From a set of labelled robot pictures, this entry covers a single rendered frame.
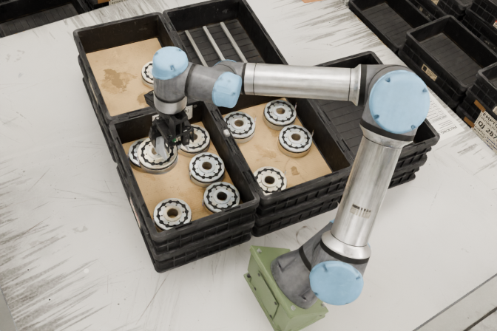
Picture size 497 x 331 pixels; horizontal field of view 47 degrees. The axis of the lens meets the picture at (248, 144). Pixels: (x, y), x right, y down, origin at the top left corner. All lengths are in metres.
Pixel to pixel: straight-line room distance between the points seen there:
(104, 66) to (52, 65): 0.27
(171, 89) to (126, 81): 0.66
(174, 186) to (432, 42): 1.72
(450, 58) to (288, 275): 1.74
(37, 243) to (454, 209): 1.28
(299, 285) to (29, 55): 1.30
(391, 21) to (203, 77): 2.07
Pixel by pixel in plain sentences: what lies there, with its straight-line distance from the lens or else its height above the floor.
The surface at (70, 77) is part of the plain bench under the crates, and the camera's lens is 2.11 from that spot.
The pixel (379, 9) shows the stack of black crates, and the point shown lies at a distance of 3.23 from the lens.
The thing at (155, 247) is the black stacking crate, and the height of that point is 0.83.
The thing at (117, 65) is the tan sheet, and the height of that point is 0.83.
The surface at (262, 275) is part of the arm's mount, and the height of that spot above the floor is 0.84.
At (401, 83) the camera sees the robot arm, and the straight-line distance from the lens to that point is 1.16.
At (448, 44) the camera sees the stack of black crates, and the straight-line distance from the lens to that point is 2.99.
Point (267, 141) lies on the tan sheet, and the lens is 1.75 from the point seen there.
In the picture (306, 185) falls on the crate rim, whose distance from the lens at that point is 1.56.
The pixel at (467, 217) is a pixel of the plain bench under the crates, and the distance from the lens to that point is 1.96.
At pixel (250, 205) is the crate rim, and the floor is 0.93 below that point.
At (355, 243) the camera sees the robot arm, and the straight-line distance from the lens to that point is 1.28.
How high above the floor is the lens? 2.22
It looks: 53 degrees down
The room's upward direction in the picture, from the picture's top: 9 degrees clockwise
